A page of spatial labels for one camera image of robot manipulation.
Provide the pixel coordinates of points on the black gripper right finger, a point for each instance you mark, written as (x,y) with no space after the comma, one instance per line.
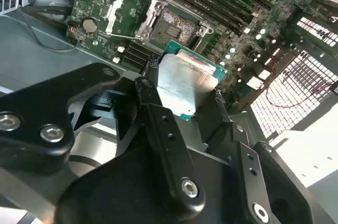
(251,166)

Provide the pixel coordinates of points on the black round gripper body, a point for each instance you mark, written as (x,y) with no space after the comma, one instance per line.
(126,189)

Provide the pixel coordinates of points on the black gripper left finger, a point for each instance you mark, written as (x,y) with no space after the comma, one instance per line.
(31,118)

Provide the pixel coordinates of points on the silver-topped green CPU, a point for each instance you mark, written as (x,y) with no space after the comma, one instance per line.
(182,81)

